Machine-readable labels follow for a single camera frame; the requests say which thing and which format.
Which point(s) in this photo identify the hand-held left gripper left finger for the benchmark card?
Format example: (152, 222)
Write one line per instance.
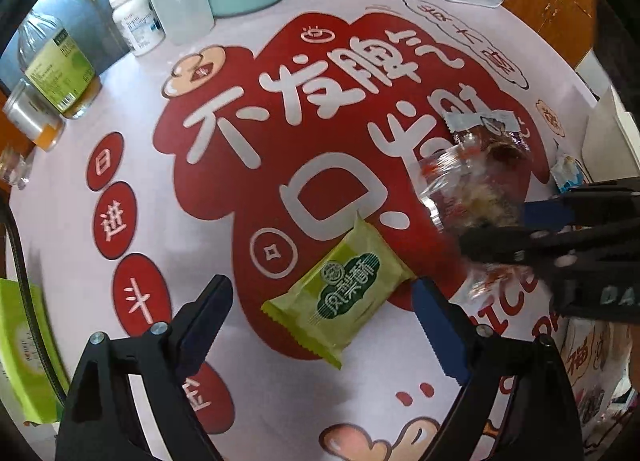
(205, 326)

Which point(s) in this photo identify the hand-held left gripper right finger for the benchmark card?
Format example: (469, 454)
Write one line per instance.
(440, 336)

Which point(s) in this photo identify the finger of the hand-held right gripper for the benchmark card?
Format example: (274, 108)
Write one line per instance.
(500, 243)
(547, 213)

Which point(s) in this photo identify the blue white snack packet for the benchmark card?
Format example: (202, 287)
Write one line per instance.
(567, 176)

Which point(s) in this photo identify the clear red-print snack packet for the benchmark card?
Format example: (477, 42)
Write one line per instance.
(465, 181)

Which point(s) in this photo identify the dark red snack packet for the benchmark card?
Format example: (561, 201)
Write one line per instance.
(502, 146)

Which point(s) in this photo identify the white plastic bin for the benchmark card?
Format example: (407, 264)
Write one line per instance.
(617, 141)

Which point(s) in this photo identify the green cake packet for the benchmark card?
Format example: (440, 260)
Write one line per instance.
(340, 291)

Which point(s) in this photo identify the green tissue box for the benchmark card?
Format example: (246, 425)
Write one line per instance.
(20, 341)

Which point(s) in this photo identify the small glass jar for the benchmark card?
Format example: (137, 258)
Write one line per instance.
(12, 168)

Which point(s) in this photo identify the silver metal tin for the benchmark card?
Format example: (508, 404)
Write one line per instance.
(27, 113)

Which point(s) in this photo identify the glass bottle green label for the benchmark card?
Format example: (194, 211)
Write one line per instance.
(55, 66)

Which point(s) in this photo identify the white pill bottle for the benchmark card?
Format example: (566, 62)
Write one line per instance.
(137, 23)

